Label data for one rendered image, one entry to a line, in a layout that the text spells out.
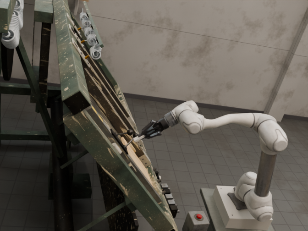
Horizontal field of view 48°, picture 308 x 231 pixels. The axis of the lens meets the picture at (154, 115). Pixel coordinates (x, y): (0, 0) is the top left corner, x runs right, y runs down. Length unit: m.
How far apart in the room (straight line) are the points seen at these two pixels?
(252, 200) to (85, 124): 1.38
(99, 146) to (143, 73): 3.94
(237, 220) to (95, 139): 1.40
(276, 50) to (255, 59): 0.37
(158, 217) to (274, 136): 0.88
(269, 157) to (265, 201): 0.37
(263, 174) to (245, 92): 3.96
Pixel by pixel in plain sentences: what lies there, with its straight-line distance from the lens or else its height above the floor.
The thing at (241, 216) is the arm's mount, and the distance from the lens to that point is 2.77.
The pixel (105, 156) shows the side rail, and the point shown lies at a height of 1.49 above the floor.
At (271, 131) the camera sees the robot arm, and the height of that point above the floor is 1.66.
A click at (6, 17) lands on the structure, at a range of 1.49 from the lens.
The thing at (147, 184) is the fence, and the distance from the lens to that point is 2.38.
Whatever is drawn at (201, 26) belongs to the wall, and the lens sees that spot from 5.55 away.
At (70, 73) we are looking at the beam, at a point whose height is 1.86.
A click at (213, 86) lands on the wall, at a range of 6.01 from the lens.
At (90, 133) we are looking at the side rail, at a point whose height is 1.64.
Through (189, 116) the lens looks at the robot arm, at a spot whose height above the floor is 1.69.
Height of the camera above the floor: 2.59
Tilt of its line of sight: 28 degrees down
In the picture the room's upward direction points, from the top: 14 degrees clockwise
